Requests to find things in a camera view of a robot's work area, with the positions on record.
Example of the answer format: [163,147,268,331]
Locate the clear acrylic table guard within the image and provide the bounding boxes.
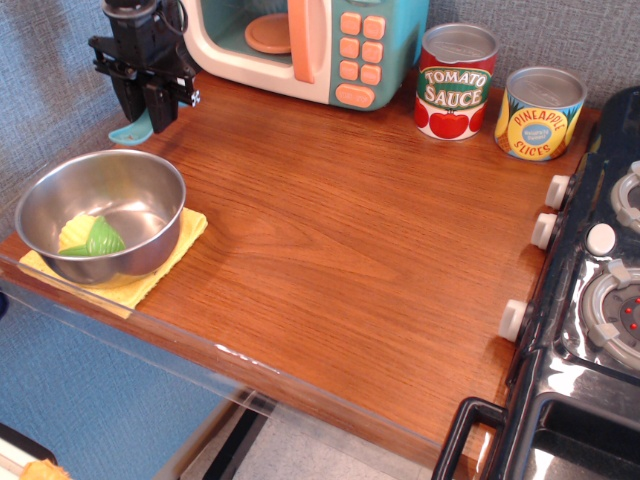
[1,259,433,479]

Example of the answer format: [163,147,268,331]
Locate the black toy stove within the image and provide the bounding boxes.
[478,87,639,479]

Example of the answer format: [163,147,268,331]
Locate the teal toy microwave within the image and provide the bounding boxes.
[184,1,429,111]

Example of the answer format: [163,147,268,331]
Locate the grey stove burner back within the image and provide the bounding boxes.
[610,161,640,233]

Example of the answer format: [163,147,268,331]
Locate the grey stove burner front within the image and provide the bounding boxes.
[581,259,639,371]

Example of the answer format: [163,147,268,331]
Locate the white stove knob top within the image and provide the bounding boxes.
[545,175,571,210]

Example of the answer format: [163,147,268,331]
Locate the stainless steel pot bowl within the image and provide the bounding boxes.
[15,149,186,285]

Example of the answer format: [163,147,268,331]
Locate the toy corn green husk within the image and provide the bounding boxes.
[58,214,126,257]

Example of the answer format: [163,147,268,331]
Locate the white stove knob middle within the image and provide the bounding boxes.
[530,213,557,250]

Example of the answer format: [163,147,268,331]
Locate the orange object bottom corner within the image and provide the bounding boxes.
[19,459,71,480]

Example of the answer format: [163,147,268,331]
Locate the teal dish brush white bristles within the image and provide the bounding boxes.
[108,102,191,147]

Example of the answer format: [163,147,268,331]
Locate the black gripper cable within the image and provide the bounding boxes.
[158,0,190,37]

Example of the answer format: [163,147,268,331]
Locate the yellow cloth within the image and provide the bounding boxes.
[19,208,207,309]

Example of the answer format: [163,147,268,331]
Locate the black oven door handle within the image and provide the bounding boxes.
[432,397,508,480]

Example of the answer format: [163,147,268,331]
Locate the tomato sauce can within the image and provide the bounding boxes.
[414,23,499,141]

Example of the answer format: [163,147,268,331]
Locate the white stove knob bottom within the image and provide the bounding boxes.
[498,299,528,342]

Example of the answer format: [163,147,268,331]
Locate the orange microwave turntable plate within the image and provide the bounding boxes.
[244,13,291,55]

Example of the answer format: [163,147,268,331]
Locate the white stove knob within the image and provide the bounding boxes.
[498,299,528,342]
[530,213,557,250]
[545,175,571,210]

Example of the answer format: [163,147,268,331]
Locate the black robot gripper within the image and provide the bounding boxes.
[89,1,200,134]

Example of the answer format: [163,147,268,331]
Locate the white round stove button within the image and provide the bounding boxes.
[586,223,616,256]

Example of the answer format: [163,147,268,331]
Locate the grey stove burner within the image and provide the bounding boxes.
[610,161,640,233]
[581,259,639,371]

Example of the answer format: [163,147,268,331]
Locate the pineapple slices can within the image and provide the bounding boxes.
[494,66,587,162]

